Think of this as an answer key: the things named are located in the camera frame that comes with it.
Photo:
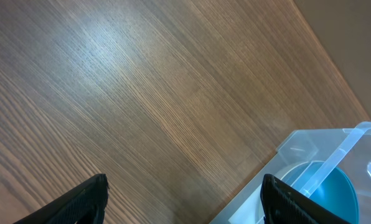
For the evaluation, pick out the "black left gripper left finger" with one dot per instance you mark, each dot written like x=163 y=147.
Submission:
x=84 y=204

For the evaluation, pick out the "clear plastic storage container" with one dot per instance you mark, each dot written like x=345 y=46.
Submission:
x=349 y=149

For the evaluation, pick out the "dark blue bowl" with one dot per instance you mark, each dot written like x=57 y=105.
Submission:
x=336 y=193

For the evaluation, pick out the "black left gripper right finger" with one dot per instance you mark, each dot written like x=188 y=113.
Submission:
x=284 y=205

